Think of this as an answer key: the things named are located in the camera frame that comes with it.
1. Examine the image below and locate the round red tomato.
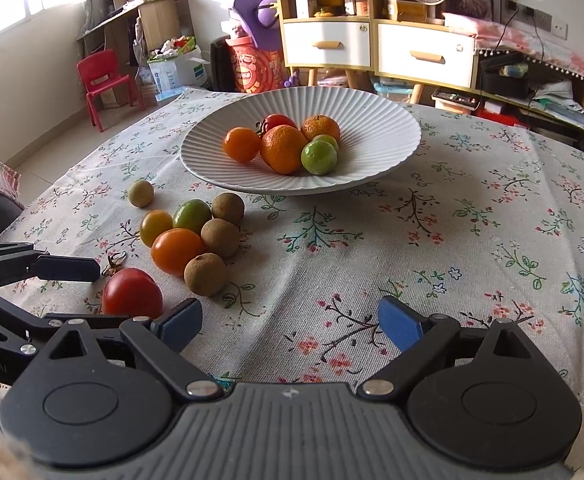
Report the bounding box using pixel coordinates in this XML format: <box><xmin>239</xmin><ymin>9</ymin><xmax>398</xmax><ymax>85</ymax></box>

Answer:
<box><xmin>102</xmin><ymin>268</ymin><xmax>163</xmax><ymax>318</ymax></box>

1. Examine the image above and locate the brown kiwi front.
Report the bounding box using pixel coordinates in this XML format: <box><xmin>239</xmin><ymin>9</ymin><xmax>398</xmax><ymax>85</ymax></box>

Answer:
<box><xmin>185</xmin><ymin>252</ymin><xmax>228</xmax><ymax>297</ymax></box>

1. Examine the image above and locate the orange tomato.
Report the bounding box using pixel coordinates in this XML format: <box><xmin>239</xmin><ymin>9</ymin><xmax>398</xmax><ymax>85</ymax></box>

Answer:
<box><xmin>151</xmin><ymin>228</ymin><xmax>205</xmax><ymax>275</ymax></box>
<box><xmin>222</xmin><ymin>127</ymin><xmax>260</xmax><ymax>164</ymax></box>

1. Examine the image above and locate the olive green-orange tomato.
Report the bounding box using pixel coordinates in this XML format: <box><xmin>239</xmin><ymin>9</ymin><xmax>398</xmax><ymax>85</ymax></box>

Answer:
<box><xmin>140</xmin><ymin>209</ymin><xmax>173</xmax><ymax>247</ymax></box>

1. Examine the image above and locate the green lime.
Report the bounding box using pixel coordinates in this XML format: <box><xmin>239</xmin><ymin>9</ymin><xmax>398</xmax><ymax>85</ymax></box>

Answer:
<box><xmin>301</xmin><ymin>140</ymin><xmax>339</xmax><ymax>176</ymax></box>
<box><xmin>313</xmin><ymin>134</ymin><xmax>339</xmax><ymax>151</ymax></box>
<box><xmin>173</xmin><ymin>200</ymin><xmax>211</xmax><ymax>234</ymax></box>

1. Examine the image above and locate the lone brown kiwi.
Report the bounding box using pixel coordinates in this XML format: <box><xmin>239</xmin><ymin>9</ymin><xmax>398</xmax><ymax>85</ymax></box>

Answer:
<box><xmin>128</xmin><ymin>180</ymin><xmax>155</xmax><ymax>208</ymax></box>

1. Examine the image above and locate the brown kiwi back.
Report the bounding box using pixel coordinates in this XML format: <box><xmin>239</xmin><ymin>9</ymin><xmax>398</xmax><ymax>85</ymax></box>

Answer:
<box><xmin>211</xmin><ymin>193</ymin><xmax>245</xmax><ymax>226</ymax></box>

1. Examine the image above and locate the large orange mandarin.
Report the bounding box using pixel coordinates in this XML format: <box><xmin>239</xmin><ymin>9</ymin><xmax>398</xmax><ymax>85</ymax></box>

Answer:
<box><xmin>260</xmin><ymin>126</ymin><xmax>308</xmax><ymax>176</ymax></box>

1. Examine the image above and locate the small orange mandarin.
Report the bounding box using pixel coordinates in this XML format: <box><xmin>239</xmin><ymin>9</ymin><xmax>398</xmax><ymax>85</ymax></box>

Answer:
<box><xmin>301</xmin><ymin>115</ymin><xmax>341</xmax><ymax>141</ymax></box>

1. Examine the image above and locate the red tomato with stem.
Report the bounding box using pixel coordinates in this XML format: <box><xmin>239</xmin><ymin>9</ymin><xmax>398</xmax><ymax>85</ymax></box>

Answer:
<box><xmin>256</xmin><ymin>114</ymin><xmax>296</xmax><ymax>136</ymax></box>

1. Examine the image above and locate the dried tomato calyx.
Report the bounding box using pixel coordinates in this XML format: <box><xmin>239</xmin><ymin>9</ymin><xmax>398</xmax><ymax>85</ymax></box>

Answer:
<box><xmin>102</xmin><ymin>252</ymin><xmax>128</xmax><ymax>278</ymax></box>

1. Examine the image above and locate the floral tablecloth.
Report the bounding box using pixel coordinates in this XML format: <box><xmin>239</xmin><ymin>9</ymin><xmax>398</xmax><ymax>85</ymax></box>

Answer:
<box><xmin>0</xmin><ymin>90</ymin><xmax>584</xmax><ymax>469</ymax></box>

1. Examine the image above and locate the white ribbed plate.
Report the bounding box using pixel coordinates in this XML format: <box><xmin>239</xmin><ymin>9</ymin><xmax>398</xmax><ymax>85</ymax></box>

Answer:
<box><xmin>180</xmin><ymin>87</ymin><xmax>421</xmax><ymax>196</ymax></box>

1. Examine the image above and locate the red plastic chair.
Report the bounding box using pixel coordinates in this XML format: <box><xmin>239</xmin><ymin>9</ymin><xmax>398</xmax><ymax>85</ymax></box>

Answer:
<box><xmin>76</xmin><ymin>49</ymin><xmax>145</xmax><ymax>132</ymax></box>

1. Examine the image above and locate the white cardboard box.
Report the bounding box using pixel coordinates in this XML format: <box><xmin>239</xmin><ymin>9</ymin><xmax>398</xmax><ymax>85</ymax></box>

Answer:
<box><xmin>149</xmin><ymin>47</ymin><xmax>208</xmax><ymax>92</ymax></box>

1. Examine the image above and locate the red drum container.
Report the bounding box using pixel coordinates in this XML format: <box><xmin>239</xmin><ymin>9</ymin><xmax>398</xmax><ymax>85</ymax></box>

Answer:
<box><xmin>226</xmin><ymin>36</ymin><xmax>285</xmax><ymax>94</ymax></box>

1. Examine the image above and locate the wooden drawer cabinet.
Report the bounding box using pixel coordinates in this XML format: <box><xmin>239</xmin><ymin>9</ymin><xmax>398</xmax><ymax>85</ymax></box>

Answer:
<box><xmin>278</xmin><ymin>0</ymin><xmax>478</xmax><ymax>103</ymax></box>

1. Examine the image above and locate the purple foam toy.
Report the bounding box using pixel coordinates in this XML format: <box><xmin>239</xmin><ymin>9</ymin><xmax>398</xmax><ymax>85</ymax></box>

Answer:
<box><xmin>232</xmin><ymin>0</ymin><xmax>282</xmax><ymax>51</ymax></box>

